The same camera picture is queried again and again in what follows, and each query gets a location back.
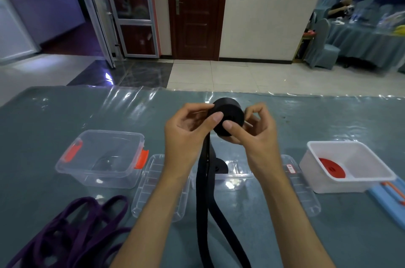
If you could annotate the orange tool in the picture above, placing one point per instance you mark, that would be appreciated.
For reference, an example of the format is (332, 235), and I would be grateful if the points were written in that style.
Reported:
(394, 190)

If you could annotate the table with blue cloth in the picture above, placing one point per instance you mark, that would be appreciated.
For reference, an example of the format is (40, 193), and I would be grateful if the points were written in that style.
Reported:
(367, 43)

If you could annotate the person's left hand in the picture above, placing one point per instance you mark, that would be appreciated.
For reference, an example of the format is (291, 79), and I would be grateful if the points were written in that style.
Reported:
(182, 141)

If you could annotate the person's left thumb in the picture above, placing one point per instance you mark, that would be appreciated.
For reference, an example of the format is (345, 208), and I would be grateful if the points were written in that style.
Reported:
(213, 122)

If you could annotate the clear box with orange latches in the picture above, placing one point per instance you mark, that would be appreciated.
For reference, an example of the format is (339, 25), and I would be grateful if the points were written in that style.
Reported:
(101, 158)

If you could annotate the thin white pin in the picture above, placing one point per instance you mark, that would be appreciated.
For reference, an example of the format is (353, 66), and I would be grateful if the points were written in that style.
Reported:
(247, 124)

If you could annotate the yellow object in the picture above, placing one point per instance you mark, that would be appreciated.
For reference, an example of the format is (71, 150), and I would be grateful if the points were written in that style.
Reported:
(399, 30)

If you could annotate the open metal frame door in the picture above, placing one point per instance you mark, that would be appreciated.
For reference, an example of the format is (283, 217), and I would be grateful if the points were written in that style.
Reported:
(93, 11)

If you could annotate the person's right thumb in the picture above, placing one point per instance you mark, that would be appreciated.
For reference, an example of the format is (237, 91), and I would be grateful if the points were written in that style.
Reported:
(235, 131)

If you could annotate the glass door with metal frame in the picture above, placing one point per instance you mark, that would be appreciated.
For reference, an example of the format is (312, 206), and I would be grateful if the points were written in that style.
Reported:
(134, 8)

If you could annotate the clear plastic storage box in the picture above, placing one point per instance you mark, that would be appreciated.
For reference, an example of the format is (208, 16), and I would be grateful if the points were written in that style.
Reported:
(235, 172)

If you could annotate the brown wooden door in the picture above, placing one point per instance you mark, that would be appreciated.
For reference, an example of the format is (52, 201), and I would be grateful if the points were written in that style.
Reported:
(196, 8)

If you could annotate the clear plastic box lid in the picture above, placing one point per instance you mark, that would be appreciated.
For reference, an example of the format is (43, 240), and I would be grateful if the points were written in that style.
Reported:
(300, 188)
(152, 188)

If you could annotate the person's right hand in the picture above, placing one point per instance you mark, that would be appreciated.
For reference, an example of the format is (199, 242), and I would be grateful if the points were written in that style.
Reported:
(262, 147)

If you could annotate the person's left forearm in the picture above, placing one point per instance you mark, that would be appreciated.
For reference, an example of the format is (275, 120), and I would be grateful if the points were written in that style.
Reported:
(155, 220)

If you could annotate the clear plastic table cover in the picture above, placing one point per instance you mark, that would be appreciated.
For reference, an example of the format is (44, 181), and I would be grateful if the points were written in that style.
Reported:
(95, 109)

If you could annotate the person's right forearm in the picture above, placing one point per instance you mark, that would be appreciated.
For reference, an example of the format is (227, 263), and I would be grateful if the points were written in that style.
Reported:
(291, 220)

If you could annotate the blue tray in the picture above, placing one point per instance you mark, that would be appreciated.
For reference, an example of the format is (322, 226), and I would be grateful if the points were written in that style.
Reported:
(387, 203)

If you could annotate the white plastic bin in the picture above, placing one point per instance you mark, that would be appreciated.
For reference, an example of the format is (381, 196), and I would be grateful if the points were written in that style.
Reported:
(354, 163)

